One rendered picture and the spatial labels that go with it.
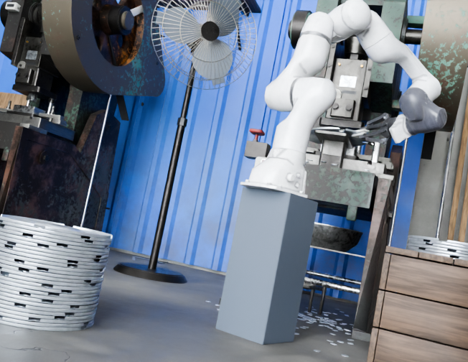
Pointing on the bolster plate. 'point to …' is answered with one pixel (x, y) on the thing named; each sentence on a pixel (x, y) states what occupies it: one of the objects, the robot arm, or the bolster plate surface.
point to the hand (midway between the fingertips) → (360, 133)
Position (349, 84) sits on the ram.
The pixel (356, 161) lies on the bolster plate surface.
